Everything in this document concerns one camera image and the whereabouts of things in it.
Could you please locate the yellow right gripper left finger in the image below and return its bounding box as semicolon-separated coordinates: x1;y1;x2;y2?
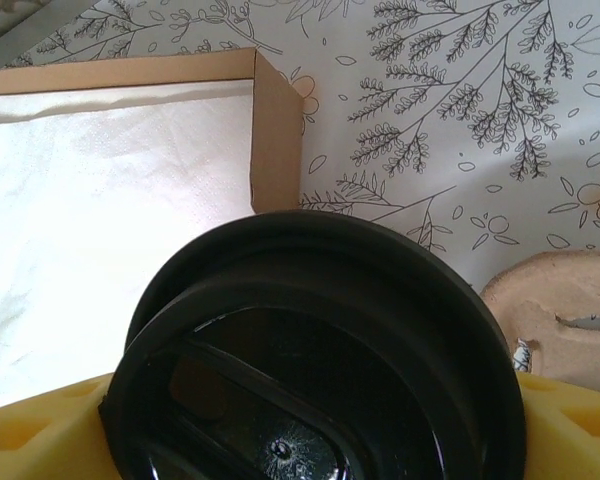
0;374;119;480

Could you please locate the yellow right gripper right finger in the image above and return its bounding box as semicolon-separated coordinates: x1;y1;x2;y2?
517;372;600;480

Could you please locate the white paper napkin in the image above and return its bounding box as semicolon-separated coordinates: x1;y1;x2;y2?
0;79;259;416

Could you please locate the green paper cup black lid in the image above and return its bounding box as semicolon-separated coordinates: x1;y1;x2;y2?
97;209;526;480

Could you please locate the brown cardboard box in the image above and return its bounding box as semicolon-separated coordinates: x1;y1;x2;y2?
0;47;306;211

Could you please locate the floral patterned table cover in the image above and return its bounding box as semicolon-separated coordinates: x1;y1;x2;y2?
2;0;600;296

